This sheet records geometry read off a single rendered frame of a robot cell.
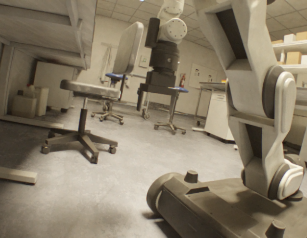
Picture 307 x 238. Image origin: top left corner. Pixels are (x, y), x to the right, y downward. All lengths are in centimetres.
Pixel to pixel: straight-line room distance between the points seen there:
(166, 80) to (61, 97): 237
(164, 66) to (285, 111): 35
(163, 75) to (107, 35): 583
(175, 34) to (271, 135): 38
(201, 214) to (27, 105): 197
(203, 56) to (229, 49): 693
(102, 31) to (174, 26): 586
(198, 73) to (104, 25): 371
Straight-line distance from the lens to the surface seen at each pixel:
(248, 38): 43
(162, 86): 58
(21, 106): 223
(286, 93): 50
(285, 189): 72
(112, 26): 647
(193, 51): 725
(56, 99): 287
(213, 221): 57
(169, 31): 56
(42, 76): 290
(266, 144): 55
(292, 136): 487
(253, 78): 48
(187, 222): 64
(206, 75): 743
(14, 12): 90
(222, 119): 307
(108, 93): 121
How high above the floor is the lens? 48
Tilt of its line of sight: 4 degrees down
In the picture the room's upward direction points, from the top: 12 degrees clockwise
